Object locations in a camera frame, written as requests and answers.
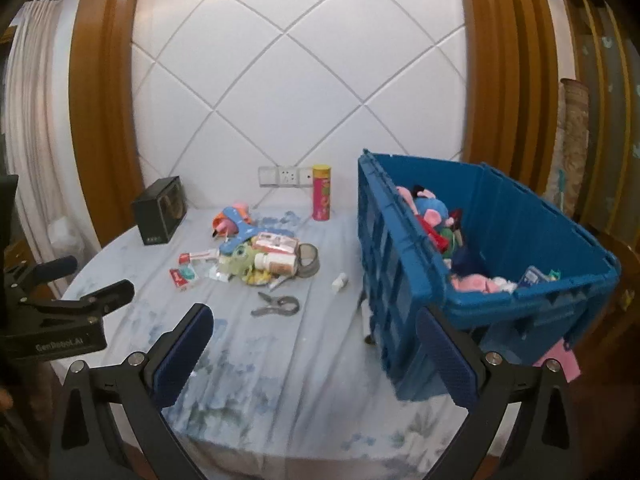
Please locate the green frog toy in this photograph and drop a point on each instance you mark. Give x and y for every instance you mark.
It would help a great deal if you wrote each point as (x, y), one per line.
(242, 257)

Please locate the white curtain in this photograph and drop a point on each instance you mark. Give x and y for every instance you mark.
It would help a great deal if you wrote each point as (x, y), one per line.
(35, 110)

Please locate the grey tape roll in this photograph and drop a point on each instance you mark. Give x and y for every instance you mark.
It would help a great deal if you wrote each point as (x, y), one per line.
(312, 267)

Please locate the white bottle orange cap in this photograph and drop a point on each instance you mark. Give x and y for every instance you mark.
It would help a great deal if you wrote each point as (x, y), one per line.
(275, 262)

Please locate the red green packet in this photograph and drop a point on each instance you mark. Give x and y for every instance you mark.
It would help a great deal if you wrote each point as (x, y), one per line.
(180, 277)

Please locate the pink blue pig plush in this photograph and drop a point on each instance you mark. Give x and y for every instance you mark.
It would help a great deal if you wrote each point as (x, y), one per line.
(430, 210)

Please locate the wooden wall pillar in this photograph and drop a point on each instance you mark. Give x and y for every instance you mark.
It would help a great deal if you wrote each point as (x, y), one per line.
(505, 60)
(100, 85)

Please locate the flat pink white box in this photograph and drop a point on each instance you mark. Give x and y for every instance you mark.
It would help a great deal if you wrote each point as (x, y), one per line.
(275, 244)

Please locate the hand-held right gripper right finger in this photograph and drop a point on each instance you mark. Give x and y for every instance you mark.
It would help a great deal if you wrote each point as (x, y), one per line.
(447, 355)

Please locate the white wall socket plate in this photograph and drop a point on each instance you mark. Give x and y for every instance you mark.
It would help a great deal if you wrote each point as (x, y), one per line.
(288, 177)

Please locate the pink paper sheet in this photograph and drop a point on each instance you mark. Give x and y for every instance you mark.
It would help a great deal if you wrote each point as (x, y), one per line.
(562, 365)

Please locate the yellow packet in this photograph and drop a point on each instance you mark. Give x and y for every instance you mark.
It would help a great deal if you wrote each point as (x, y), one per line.
(260, 277)

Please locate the blue white box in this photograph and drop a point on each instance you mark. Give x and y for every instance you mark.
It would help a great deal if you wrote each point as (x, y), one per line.
(535, 277)

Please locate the small white bottle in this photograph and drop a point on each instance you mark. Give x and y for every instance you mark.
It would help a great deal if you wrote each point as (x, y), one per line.
(340, 282)

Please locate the red toothpaste tube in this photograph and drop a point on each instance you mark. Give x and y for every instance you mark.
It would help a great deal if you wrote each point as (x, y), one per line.
(200, 256)

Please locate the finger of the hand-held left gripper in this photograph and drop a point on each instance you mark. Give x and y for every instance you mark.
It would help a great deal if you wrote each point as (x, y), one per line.
(55, 267)
(107, 296)

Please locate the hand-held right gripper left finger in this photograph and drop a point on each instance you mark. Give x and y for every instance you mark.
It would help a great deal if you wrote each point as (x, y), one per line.
(185, 355)

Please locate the pink chips can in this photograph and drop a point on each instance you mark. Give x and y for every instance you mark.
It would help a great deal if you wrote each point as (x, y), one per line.
(322, 195)

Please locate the beige patterned rolled mat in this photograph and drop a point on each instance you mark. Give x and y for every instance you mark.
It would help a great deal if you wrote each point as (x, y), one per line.
(570, 135)

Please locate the white dog plush toy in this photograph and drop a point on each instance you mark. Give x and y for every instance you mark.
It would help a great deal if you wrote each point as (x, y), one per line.
(505, 284)

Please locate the red plush toy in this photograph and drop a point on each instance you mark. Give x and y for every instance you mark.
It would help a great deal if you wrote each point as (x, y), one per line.
(435, 232)

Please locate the orange pink plush toy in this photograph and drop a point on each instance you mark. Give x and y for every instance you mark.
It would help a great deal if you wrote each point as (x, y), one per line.
(235, 215)

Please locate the blue plastic crate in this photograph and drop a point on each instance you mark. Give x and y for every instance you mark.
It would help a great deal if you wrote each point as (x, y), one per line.
(525, 220)

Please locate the green wipes packet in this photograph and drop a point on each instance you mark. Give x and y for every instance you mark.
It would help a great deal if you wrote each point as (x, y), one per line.
(554, 275)

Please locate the black speaker box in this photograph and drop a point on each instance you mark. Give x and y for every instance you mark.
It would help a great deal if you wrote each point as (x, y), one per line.
(157, 220)

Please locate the blue floral tablecloth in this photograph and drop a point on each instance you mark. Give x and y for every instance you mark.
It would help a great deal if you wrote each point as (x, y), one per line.
(280, 360)

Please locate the dark grey spring clamp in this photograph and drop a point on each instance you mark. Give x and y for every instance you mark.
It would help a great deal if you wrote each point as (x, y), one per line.
(287, 305)

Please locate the wooden slatted screen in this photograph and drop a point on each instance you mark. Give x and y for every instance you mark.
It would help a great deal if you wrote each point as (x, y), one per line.
(605, 85)

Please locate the pink pig plush toy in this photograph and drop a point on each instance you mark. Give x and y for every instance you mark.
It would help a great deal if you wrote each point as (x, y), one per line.
(472, 284)

